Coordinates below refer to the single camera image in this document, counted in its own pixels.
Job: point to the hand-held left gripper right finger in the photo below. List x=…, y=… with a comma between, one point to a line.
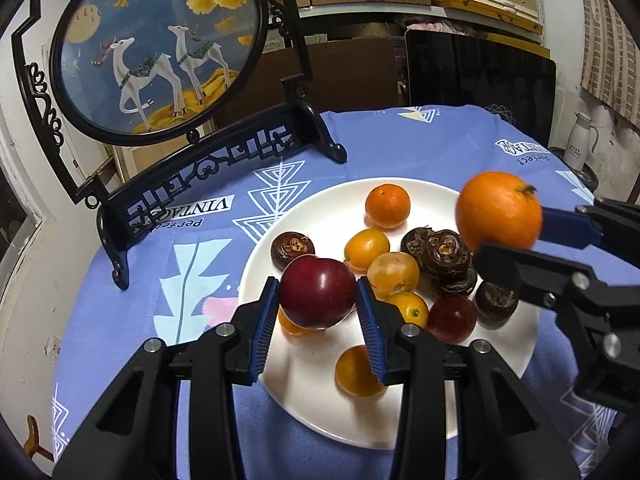
x=370, y=332

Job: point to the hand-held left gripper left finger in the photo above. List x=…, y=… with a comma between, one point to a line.
x=262, y=332

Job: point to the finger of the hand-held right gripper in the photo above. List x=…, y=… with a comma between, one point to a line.
x=570, y=227
x=525, y=270

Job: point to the tangerine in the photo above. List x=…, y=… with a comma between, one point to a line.
x=356, y=372
x=387, y=206

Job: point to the kumquat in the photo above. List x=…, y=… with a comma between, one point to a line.
x=393, y=275
x=366, y=248
x=295, y=324
x=412, y=310

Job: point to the large orange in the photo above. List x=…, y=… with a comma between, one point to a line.
x=497, y=210

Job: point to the red plum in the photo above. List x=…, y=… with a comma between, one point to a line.
x=317, y=290
x=451, y=318

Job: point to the dark brown water chestnut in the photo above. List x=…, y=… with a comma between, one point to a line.
x=292, y=249
x=455, y=286
x=446, y=252
x=495, y=301
x=412, y=244

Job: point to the white round plate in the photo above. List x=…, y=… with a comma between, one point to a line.
x=330, y=210

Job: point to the white thermos jug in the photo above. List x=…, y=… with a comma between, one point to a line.
x=580, y=140

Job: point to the blue printed tablecloth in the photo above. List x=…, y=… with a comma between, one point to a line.
x=175, y=310

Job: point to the beige checked cloth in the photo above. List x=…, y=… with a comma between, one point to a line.
x=610, y=60

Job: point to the black flat panel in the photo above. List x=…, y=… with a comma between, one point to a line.
x=480, y=80

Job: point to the brown wooden chair part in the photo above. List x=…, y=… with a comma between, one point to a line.
x=32, y=440

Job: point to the brown cardboard panel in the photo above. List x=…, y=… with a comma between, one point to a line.
x=350, y=75

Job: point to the round deer painting table screen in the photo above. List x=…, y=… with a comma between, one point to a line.
x=150, y=35

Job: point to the white wall outlet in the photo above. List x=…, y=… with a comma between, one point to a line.
x=52, y=346

